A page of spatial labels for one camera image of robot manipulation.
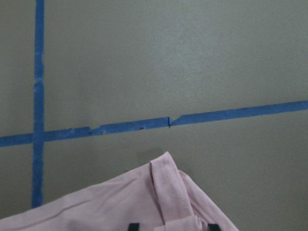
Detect blue tape grid line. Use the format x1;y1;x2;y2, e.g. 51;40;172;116
31;0;45;208

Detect pink Snoopy t-shirt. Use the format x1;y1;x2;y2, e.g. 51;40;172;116
0;153;236;231

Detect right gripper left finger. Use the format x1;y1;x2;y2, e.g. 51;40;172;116
128;223;140;231

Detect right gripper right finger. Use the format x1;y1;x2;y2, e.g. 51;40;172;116
208;224;219;231

